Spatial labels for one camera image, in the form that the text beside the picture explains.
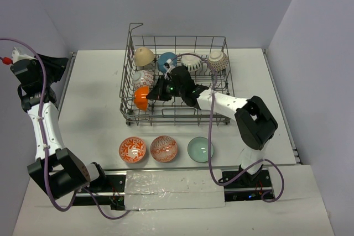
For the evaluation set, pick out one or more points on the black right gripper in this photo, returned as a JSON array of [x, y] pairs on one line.
[[159, 93]]

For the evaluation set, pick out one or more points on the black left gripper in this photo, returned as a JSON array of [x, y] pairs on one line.
[[48, 68]]

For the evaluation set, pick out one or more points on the blue white patterned bowl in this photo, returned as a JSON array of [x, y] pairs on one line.
[[142, 78]]

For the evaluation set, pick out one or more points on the tan bowl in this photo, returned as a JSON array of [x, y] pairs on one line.
[[143, 56]]

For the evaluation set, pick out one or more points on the white bowl orange rim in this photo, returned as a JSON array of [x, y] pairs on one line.
[[192, 62]]

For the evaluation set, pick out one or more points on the orange geometric pattern bowl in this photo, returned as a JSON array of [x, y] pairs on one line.
[[164, 148]]

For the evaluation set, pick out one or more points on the orange floral pattern bowl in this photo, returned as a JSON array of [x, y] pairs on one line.
[[132, 150]]

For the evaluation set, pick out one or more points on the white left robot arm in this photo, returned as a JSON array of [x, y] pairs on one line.
[[56, 170]]

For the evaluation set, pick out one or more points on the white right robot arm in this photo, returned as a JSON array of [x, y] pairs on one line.
[[255, 122]]

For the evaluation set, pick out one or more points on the pale green bowl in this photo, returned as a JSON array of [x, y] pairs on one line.
[[198, 149]]

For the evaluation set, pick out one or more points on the white taped sheet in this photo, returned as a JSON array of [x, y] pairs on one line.
[[172, 189]]

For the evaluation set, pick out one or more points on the grey wire dish rack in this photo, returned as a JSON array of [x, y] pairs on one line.
[[169, 104]]

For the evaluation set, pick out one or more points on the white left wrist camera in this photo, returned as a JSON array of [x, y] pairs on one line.
[[16, 55]]

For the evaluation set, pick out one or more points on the black mounting rail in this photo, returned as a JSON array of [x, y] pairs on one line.
[[113, 191]]

